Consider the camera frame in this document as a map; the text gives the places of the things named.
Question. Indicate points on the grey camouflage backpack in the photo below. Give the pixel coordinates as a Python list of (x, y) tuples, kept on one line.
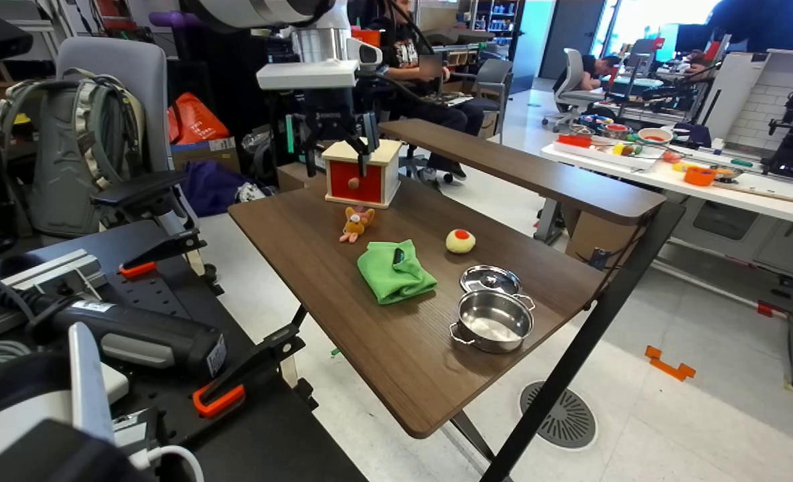
[(65, 149)]

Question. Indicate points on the green folded cloth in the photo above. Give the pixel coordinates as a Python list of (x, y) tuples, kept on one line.
[(394, 271)]

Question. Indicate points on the grey mesh office chair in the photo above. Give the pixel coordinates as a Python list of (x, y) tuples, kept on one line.
[(574, 80)]

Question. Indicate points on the round metal floor drain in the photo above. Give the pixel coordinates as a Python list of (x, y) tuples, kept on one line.
[(557, 415)]

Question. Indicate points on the white upright post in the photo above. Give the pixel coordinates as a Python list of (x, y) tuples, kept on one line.
[(88, 382)]

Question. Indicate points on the purple cloth bag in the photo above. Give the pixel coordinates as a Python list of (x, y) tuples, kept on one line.
[(209, 184)]

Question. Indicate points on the white work table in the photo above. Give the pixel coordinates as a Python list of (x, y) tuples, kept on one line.
[(735, 191)]

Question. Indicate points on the black table frame leg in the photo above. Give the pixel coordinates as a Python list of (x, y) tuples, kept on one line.
[(593, 325)]

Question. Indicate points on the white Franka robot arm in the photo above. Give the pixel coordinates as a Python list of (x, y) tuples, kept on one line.
[(264, 10)]

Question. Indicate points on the orange bag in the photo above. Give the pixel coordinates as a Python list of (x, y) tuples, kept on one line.
[(194, 121)]

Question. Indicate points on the long dark wooden bench table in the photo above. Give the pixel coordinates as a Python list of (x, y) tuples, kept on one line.
[(540, 170)]

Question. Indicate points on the white slatted board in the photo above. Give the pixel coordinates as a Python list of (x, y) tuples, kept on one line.
[(771, 97)]

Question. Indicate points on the orange plush toy animal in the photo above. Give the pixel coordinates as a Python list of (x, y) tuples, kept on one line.
[(356, 223)]

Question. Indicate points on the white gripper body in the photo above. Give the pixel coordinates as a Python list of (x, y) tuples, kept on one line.
[(305, 76)]

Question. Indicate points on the cardboard box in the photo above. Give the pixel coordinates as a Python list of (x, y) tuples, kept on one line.
[(597, 238)]

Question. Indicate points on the orange floor marker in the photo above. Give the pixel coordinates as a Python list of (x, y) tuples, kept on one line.
[(669, 364)]

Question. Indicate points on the yellow ball with red spot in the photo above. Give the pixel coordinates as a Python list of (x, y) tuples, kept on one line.
[(458, 242)]

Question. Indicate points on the orange small bowl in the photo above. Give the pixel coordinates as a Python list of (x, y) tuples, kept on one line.
[(699, 176)]

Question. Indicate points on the seated person in black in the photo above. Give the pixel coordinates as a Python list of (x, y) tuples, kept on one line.
[(404, 53)]

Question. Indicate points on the orange flat block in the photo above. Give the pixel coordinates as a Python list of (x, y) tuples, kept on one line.
[(574, 140)]

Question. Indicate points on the steel pot lid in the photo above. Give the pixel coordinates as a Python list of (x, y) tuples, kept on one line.
[(489, 278)]

